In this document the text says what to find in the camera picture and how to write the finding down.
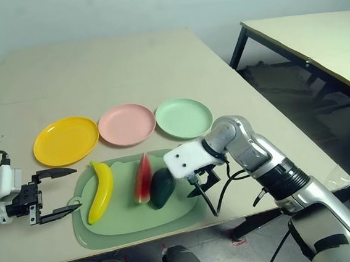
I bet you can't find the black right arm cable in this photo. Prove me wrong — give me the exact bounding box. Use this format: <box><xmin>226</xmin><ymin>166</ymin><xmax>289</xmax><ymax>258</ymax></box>
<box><xmin>186</xmin><ymin>152</ymin><xmax>315</xmax><ymax>262</ymax></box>

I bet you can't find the yellow toy banana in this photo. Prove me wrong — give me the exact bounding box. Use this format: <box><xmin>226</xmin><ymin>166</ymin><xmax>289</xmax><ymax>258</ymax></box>
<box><xmin>82</xmin><ymin>159</ymin><xmax>119</xmax><ymax>226</ymax></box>

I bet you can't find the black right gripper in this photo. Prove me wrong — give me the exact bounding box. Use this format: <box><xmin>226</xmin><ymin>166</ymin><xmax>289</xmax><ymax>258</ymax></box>
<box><xmin>184</xmin><ymin>165</ymin><xmax>222</xmax><ymax>199</ymax></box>

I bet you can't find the yellow plastic plate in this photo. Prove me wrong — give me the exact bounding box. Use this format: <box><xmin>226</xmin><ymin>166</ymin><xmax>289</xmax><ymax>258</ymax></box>
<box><xmin>30</xmin><ymin>114</ymin><xmax>102</xmax><ymax>169</ymax></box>

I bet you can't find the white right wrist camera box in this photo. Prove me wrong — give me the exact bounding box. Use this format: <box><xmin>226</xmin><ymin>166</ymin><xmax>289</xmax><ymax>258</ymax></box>
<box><xmin>161</xmin><ymin>136</ymin><xmax>228</xmax><ymax>181</ymax></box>

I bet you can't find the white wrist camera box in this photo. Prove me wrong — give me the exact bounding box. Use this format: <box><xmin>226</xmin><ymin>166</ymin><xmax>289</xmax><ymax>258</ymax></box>
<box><xmin>0</xmin><ymin>163</ymin><xmax>25</xmax><ymax>203</ymax></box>
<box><xmin>161</xmin><ymin>136</ymin><xmax>228</xmax><ymax>181</ymax></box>

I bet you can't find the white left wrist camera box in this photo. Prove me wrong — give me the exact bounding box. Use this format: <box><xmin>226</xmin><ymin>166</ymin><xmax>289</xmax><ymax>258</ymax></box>
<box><xmin>0</xmin><ymin>163</ymin><xmax>25</xmax><ymax>203</ymax></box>

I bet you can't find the light green cutting board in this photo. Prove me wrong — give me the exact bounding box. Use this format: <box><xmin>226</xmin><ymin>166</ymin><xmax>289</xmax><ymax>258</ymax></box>
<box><xmin>77</xmin><ymin>146</ymin><xmax>205</xmax><ymax>238</ymax></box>

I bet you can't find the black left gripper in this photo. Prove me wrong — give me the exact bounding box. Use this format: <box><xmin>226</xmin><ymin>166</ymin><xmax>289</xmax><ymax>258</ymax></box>
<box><xmin>2</xmin><ymin>166</ymin><xmax>85</xmax><ymax>229</ymax></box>

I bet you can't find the black table leg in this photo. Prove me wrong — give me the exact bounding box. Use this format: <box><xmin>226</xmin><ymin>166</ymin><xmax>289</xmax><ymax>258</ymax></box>
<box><xmin>226</xmin><ymin>209</ymin><xmax>285</xmax><ymax>241</ymax></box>

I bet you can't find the cream side table black frame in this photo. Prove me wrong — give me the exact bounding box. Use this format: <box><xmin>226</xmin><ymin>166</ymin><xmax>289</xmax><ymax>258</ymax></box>
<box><xmin>225</xmin><ymin>11</ymin><xmax>350</xmax><ymax>236</ymax></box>

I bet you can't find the mint green plastic plate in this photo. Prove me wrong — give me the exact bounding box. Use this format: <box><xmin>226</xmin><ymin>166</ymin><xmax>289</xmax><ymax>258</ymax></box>
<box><xmin>154</xmin><ymin>95</ymin><xmax>216</xmax><ymax>144</ymax></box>

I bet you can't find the green mat with ring handle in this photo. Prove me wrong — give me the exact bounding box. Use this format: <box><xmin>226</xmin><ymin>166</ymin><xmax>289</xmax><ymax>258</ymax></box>
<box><xmin>63</xmin><ymin>145</ymin><xmax>210</xmax><ymax>252</ymax></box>

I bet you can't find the dark green toy avocado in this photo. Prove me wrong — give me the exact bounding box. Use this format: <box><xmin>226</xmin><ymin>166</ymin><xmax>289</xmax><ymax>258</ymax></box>
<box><xmin>148</xmin><ymin>167</ymin><xmax>179</xmax><ymax>211</ymax></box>

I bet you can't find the clear plastic film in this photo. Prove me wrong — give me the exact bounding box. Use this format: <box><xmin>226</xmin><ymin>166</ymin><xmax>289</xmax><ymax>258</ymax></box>
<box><xmin>325</xmin><ymin>163</ymin><xmax>350</xmax><ymax>190</ymax></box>

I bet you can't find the pink plastic plate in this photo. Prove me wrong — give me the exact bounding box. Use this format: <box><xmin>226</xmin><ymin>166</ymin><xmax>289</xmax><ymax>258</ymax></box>
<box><xmin>96</xmin><ymin>101</ymin><xmax>159</xmax><ymax>150</ymax></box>

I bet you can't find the toy watermelon slice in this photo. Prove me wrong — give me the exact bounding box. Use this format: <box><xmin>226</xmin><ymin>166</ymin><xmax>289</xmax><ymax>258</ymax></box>
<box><xmin>130</xmin><ymin>152</ymin><xmax>156</xmax><ymax>205</ymax></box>

